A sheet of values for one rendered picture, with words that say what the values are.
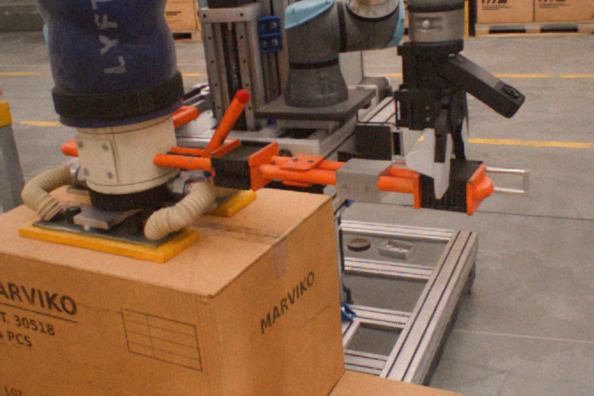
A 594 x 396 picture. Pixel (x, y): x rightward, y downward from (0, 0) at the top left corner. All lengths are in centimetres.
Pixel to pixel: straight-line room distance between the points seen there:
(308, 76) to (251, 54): 23
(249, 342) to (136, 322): 18
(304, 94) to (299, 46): 11
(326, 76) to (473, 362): 126
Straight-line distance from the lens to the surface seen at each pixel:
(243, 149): 122
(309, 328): 138
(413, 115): 101
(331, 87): 165
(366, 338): 229
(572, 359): 262
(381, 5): 161
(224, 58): 187
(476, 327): 274
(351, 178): 108
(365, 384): 154
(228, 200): 136
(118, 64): 121
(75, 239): 131
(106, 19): 120
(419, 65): 101
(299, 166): 112
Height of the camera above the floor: 146
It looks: 20 degrees down
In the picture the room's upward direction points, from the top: 5 degrees counter-clockwise
